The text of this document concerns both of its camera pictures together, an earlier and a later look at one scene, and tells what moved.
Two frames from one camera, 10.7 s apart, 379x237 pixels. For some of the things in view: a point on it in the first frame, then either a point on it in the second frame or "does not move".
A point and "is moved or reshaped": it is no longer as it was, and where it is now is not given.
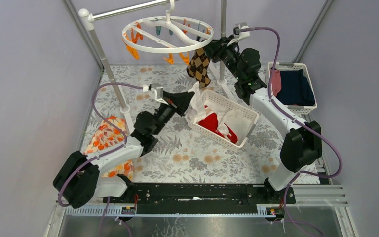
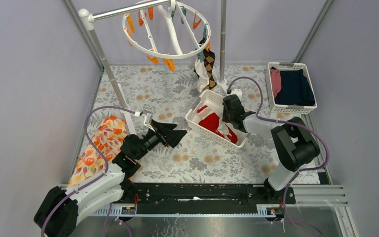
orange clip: x=170 y=59 to x=155 y=60
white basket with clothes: x=292 y=85 does not move
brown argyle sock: x=198 y=67 is moved or reshaped
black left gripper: x=172 y=104 to x=163 y=134
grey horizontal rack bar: x=96 y=16 does not move
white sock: x=197 y=111 to x=203 y=81
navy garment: x=296 y=89 does not move
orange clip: x=134 y=52 to x=170 y=63
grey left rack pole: x=90 y=19 does not move
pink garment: x=276 y=81 does not move
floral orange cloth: x=106 y=137 does not move
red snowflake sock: x=211 y=123 does not move
